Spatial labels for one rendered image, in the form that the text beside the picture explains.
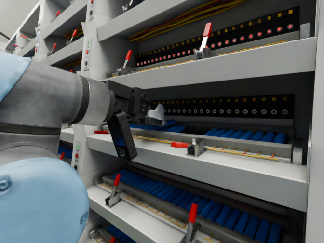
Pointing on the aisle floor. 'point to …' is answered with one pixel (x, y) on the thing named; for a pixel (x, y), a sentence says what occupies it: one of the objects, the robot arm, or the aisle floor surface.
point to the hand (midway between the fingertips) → (160, 124)
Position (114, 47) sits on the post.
